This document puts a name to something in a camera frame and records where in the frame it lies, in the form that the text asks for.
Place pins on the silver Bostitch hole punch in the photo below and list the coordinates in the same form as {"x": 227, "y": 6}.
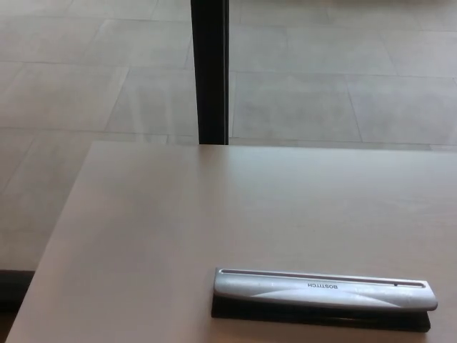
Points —
{"x": 321, "y": 289}

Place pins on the black metal post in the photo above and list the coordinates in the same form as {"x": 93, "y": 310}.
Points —
{"x": 210, "y": 71}

